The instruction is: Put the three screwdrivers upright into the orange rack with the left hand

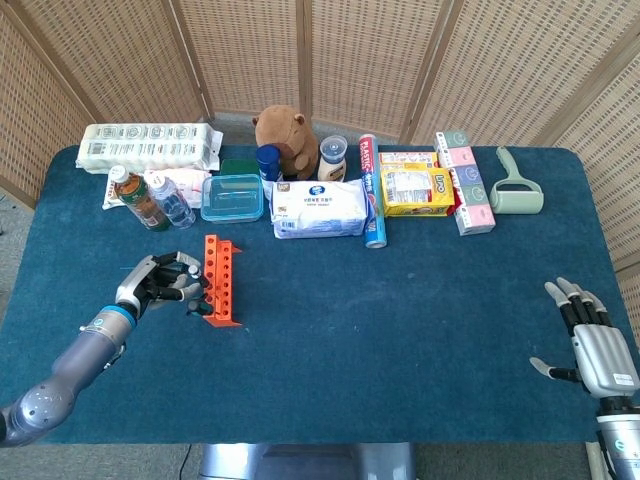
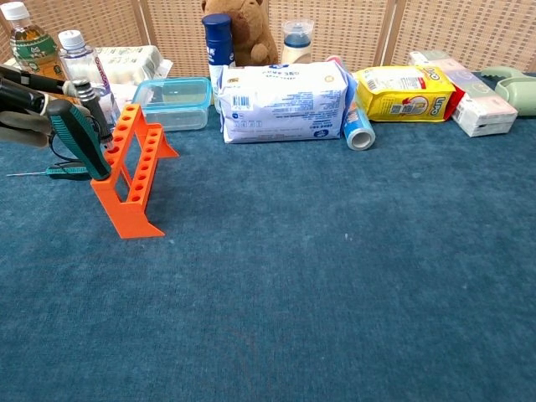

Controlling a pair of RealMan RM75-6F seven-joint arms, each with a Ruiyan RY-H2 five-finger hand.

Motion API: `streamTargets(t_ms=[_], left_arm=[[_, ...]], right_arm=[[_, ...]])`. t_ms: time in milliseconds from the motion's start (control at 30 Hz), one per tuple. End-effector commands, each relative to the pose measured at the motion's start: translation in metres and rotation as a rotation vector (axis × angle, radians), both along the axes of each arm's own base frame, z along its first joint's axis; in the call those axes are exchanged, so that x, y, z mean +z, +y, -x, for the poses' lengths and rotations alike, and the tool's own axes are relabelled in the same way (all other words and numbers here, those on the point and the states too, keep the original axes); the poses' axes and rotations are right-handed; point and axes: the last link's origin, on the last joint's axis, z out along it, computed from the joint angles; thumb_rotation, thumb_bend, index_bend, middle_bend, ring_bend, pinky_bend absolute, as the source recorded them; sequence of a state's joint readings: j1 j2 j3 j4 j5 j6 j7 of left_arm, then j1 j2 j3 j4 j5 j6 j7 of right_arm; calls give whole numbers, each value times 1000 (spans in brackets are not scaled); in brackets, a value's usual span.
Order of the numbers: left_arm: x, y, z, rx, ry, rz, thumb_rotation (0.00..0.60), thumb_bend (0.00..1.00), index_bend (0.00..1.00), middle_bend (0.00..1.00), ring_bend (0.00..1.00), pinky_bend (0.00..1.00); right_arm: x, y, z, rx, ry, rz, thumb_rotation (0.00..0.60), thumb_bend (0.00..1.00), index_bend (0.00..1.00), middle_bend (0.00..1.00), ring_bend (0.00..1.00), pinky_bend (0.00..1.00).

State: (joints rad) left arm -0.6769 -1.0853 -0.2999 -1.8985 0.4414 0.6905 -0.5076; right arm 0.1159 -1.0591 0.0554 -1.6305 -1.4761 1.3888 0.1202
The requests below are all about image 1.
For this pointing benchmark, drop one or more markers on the brown capybara plush toy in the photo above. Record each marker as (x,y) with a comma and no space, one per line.
(290,135)

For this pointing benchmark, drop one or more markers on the red and yellow snack box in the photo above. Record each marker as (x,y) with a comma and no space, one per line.
(407,159)

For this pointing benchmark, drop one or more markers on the clear container with blue lid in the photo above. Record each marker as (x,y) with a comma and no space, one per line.
(232,197)

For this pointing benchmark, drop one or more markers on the yellow Lipo biscuit bag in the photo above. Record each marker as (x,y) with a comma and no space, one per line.
(415,192)

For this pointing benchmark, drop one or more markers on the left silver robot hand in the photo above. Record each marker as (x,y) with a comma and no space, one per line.
(137,280)

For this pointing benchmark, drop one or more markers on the white egg carton package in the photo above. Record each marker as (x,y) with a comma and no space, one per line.
(145,145)

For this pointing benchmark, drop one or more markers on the clear water bottle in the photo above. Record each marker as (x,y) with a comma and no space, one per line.
(172,202)

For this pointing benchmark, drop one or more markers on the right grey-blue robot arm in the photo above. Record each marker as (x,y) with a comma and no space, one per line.
(622,445)

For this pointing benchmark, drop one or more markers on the blue and white spray can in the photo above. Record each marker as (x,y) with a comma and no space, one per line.
(269,162)

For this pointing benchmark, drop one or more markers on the orange screwdriver rack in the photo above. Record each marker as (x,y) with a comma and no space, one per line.
(222,290)

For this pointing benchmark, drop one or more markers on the dark green flat box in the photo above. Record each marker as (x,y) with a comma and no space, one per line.
(240,167)

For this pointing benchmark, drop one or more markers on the white sauce bottle clear cap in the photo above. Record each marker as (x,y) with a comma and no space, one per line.
(331,167)

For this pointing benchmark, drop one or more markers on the pastel tissue box pack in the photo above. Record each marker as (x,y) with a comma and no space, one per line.
(470,200)

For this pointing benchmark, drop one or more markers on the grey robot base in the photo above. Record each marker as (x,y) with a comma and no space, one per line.
(300,462)

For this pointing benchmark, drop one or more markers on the blue plastic wrap roll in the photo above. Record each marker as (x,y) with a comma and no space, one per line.
(372,200)

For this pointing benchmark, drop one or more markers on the blue carpet table cover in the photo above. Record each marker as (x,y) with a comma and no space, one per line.
(375,325)

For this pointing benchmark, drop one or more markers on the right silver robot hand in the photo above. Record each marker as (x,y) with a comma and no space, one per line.
(605,360)

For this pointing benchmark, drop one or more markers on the green tea bottle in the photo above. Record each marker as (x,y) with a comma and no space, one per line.
(142,200)

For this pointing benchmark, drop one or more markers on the white and pink snack bag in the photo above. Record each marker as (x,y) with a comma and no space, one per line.
(192,182)

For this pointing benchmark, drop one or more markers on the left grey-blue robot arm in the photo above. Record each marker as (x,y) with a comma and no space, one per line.
(80,360)

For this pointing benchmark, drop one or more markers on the white wet wipes pack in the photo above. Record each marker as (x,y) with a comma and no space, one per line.
(320,210)

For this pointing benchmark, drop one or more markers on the pale green lint roller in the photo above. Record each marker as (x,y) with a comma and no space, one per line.
(515,200)

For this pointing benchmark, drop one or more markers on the wicker folding screen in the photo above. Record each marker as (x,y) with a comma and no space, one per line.
(350,60)

